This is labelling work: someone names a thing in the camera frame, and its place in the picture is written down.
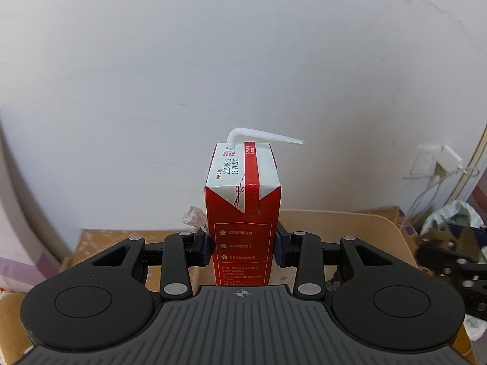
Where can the red milk carton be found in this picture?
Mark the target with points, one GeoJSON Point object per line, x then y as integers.
{"type": "Point", "coordinates": [243, 235]}

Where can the beige plastic basket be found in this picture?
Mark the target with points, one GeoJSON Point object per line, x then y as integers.
{"type": "Point", "coordinates": [342, 224]}

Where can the white crumpled paper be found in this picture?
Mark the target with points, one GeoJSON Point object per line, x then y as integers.
{"type": "Point", "coordinates": [475, 329]}

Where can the pink white bedding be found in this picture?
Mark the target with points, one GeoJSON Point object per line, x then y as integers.
{"type": "Point", "coordinates": [23, 216]}

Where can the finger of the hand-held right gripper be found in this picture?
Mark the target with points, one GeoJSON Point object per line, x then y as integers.
{"type": "Point", "coordinates": [437, 258]}

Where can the white light switch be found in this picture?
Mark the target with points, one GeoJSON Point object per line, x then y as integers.
{"type": "Point", "coordinates": [425, 159]}

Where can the white bent straw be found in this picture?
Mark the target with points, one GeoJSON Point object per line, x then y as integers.
{"type": "Point", "coordinates": [266, 137]}

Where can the tan and dark blue box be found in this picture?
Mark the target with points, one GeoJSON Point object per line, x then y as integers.
{"type": "Point", "coordinates": [468, 245]}

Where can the floral cloth covered desktop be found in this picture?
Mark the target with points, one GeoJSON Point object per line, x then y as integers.
{"type": "Point", "coordinates": [99, 243]}

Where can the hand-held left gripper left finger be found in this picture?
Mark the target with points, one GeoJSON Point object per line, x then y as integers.
{"type": "Point", "coordinates": [206, 249]}

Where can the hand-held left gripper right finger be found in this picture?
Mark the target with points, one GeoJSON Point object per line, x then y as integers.
{"type": "Point", "coordinates": [281, 251]}

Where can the crumpled clear plastic wrapper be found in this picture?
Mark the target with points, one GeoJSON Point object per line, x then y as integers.
{"type": "Point", "coordinates": [194, 216]}

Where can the white charger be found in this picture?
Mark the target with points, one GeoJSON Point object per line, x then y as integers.
{"type": "Point", "coordinates": [449, 158]}

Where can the pale green quilt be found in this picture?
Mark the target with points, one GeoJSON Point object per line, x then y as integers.
{"type": "Point", "coordinates": [441, 213]}

